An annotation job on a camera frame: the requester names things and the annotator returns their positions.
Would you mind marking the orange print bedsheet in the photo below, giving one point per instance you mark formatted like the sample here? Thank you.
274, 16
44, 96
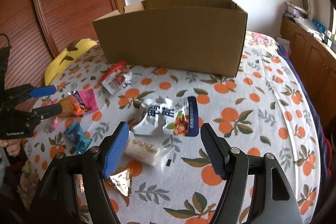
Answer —
263, 109

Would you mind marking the white cream snack packet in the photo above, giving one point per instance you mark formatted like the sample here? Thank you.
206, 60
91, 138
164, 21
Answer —
148, 149

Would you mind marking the left hand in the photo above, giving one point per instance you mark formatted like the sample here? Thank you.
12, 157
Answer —
12, 146

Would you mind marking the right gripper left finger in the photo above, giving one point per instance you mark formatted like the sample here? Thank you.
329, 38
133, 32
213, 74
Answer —
55, 200

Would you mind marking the pink snack packet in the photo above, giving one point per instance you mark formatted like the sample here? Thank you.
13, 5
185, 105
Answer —
78, 103

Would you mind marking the floral quilt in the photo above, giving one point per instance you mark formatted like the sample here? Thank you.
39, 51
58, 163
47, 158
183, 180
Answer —
259, 40

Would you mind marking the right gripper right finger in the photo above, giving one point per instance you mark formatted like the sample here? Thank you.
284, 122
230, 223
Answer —
273, 200

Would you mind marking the brown cardboard box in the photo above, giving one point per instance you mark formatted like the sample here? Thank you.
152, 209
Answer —
204, 36

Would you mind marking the wooden wardrobe door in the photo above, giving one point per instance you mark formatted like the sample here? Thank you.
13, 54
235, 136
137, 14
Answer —
38, 30

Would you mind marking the gold foil wrapper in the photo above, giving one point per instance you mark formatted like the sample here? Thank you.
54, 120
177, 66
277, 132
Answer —
121, 180

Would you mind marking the yellow plush toy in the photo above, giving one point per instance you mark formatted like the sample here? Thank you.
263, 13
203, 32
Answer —
66, 57

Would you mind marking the white blue snack bag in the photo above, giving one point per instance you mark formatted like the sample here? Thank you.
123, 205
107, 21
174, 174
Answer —
170, 117

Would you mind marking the red white snack packet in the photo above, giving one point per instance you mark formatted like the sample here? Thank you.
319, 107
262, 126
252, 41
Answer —
117, 77

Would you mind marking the blue candy wrapper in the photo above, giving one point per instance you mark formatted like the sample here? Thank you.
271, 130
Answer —
76, 136

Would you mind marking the wooden cabinet counter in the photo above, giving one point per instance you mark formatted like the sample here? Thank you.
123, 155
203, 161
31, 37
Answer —
315, 64

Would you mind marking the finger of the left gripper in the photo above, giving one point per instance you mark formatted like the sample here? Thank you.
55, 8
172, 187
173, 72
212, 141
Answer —
42, 92
49, 111

